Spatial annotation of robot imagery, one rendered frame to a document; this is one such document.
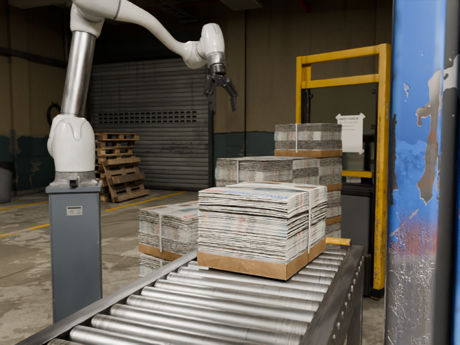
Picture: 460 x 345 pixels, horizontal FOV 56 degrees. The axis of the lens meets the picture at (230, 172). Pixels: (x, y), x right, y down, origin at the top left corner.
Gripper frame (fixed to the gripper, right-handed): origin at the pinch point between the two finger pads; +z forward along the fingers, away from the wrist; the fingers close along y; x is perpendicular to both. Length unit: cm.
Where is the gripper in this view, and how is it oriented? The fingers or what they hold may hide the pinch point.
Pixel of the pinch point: (223, 108)
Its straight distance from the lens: 208.0
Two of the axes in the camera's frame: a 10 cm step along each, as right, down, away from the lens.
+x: -6.5, 1.8, 7.4
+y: 7.4, -0.5, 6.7
